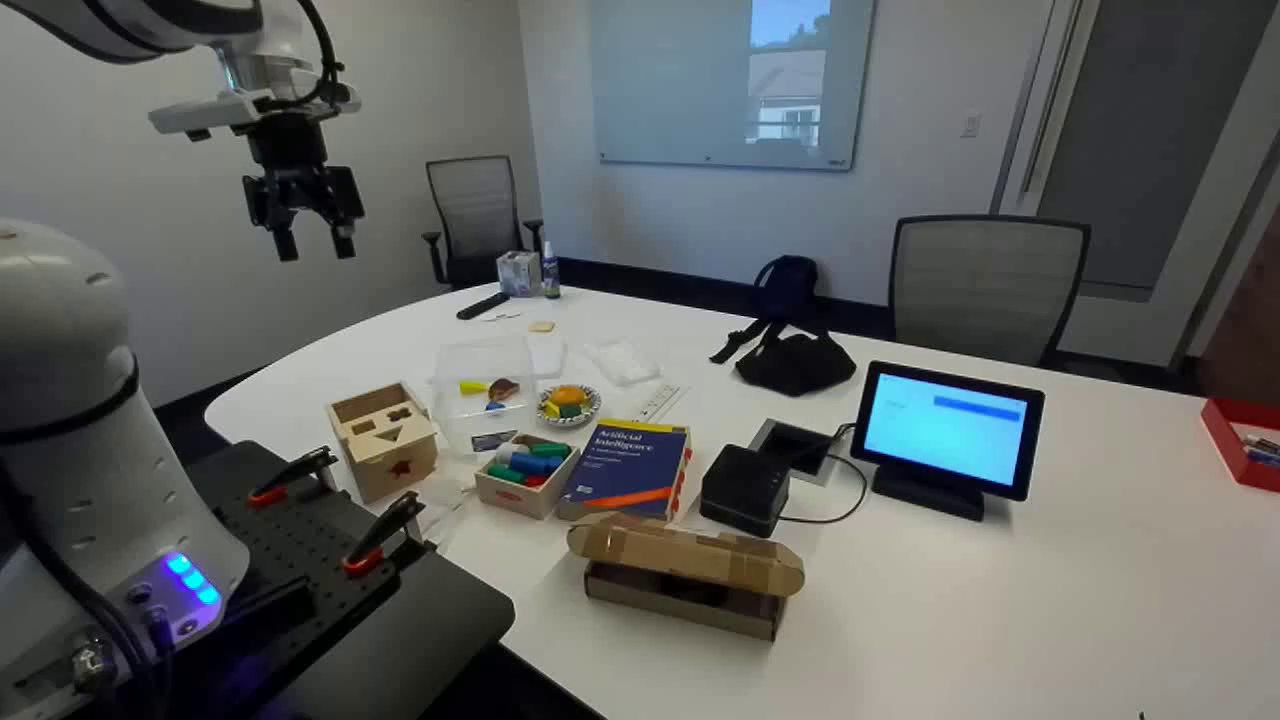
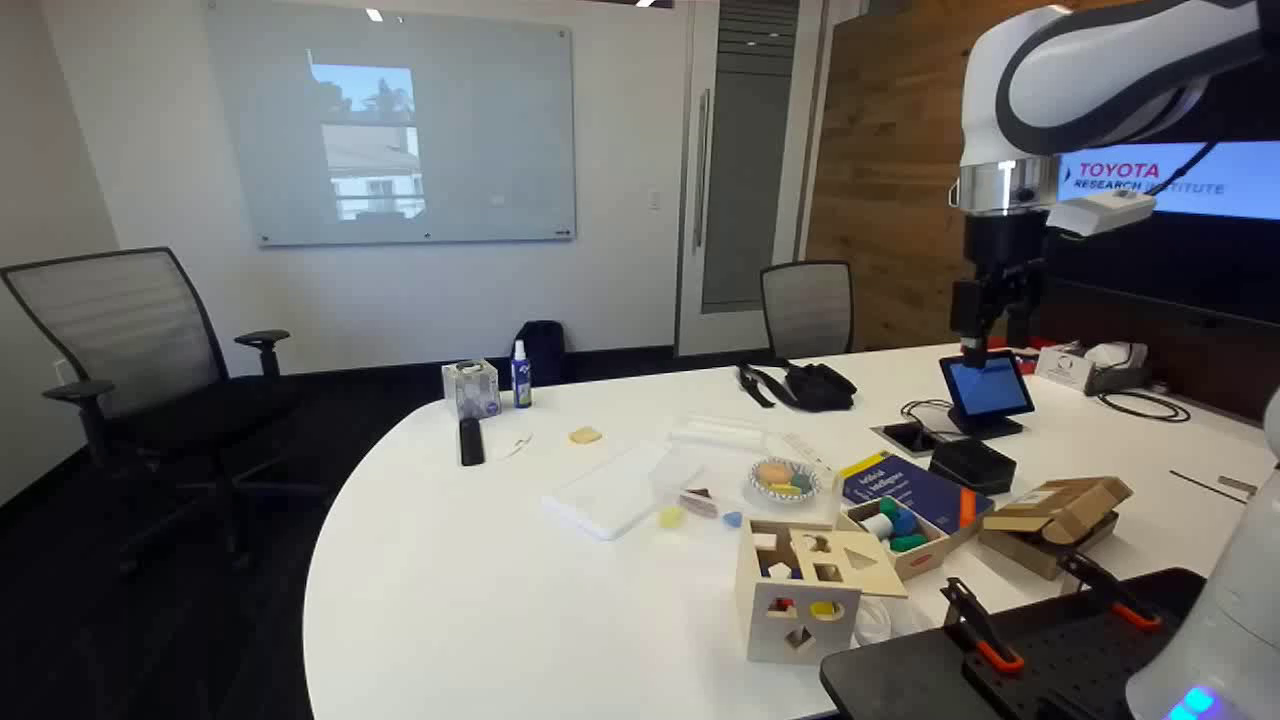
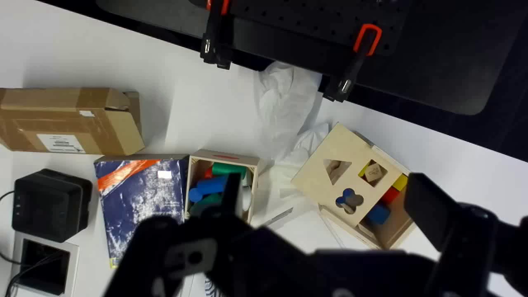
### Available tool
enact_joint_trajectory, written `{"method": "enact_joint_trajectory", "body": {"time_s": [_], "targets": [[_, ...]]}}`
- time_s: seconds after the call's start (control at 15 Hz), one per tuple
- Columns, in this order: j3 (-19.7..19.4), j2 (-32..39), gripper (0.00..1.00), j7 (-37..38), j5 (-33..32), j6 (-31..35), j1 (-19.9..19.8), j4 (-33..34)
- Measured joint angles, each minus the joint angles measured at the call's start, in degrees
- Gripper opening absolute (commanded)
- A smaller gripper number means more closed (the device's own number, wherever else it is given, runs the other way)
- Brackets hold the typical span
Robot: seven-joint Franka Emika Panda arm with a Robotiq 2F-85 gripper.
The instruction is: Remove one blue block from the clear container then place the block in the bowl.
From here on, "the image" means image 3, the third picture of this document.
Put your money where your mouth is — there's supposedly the left orange black clamp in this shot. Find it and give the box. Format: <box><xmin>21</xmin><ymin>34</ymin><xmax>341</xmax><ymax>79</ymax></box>
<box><xmin>200</xmin><ymin>0</ymin><xmax>231</xmax><ymax>69</ymax></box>

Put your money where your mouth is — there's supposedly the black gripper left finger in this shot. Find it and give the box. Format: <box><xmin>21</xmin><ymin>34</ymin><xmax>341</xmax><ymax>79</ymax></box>
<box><xmin>102</xmin><ymin>171</ymin><xmax>310</xmax><ymax>297</ymax></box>

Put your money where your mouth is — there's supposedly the crumpled clear plastic bag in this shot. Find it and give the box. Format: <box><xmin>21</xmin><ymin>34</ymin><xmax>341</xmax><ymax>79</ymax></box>
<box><xmin>252</xmin><ymin>62</ymin><xmax>330</xmax><ymax>226</ymax></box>

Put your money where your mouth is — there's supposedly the blue book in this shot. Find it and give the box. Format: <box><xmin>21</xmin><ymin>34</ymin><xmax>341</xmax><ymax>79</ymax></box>
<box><xmin>94</xmin><ymin>156</ymin><xmax>186</xmax><ymax>267</ymax></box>

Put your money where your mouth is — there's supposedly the brown cardboard box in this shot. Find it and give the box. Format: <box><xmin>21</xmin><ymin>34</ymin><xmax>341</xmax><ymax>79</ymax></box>
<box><xmin>0</xmin><ymin>87</ymin><xmax>145</xmax><ymax>155</ymax></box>

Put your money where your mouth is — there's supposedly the wooden shape sorter box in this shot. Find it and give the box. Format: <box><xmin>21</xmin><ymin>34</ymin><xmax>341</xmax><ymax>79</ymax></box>
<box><xmin>292</xmin><ymin>123</ymin><xmax>412</xmax><ymax>249</ymax></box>

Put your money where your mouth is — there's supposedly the black cable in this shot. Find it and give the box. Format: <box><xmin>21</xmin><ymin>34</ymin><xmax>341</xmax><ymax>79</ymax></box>
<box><xmin>0</xmin><ymin>188</ymin><xmax>20</xmax><ymax>297</ymax></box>

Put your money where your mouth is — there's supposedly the wooden tray of coloured blocks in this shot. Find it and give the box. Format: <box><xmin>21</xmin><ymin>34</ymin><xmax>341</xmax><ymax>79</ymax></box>
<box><xmin>185</xmin><ymin>150</ymin><xmax>261</xmax><ymax>221</ymax></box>

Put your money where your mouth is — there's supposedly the white framed black box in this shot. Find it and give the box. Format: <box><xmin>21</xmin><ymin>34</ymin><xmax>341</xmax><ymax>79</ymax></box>
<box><xmin>5</xmin><ymin>232</ymin><xmax>77</xmax><ymax>297</ymax></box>

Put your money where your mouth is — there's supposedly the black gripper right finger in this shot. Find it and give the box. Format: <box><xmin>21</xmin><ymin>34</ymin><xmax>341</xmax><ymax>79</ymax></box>
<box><xmin>404</xmin><ymin>173</ymin><xmax>528</xmax><ymax>297</ymax></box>

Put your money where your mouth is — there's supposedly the black cube device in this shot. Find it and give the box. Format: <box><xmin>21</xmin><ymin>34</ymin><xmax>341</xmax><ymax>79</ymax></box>
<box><xmin>11</xmin><ymin>168</ymin><xmax>92</xmax><ymax>242</ymax></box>

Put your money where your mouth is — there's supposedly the right orange black clamp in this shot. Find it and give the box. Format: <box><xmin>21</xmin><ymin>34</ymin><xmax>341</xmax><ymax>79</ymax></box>
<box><xmin>323</xmin><ymin>23</ymin><xmax>383</xmax><ymax>102</ymax></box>

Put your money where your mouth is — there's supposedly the orange black clamp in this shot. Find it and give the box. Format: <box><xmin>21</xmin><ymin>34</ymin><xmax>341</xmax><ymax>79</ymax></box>
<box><xmin>200</xmin><ymin>0</ymin><xmax>231</xmax><ymax>69</ymax></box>
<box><xmin>323</xmin><ymin>23</ymin><xmax>383</xmax><ymax>102</ymax></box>

